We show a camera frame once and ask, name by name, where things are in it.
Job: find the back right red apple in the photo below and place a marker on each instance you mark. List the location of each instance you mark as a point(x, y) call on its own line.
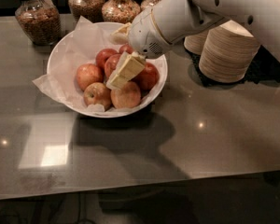
point(126, 48)

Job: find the front stack paper bowls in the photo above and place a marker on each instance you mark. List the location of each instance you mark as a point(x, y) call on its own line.
point(227, 52)

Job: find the white paper liner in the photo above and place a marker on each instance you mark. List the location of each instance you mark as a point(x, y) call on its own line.
point(81, 44)

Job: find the black mat under stacks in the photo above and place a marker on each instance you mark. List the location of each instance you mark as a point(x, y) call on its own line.
point(264, 67)

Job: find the top centre red apple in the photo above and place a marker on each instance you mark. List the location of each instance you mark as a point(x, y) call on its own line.
point(111, 64)

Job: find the left pale red apple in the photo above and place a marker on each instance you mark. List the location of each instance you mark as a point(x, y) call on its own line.
point(87, 74)

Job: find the stack paper bowls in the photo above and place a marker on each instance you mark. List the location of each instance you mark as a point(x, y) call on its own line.
point(195, 43)
point(227, 52)

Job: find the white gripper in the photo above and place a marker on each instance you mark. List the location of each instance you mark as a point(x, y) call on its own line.
point(144, 34)

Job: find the front right pale apple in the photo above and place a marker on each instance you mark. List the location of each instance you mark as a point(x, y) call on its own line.
point(127, 97)

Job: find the back stack paper bowls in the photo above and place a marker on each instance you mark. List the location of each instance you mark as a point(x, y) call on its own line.
point(195, 43)

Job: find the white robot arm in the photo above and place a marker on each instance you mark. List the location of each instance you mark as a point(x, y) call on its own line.
point(261, 18)

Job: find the white bowl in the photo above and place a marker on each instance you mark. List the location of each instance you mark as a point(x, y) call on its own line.
point(60, 56)

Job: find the back left red apple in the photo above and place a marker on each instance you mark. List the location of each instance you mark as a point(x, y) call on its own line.
point(102, 56)

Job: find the left glass cereal jar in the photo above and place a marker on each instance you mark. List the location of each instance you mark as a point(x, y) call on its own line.
point(40, 20)

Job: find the front left yellowish apple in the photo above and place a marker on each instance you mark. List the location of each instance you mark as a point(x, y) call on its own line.
point(97, 93)

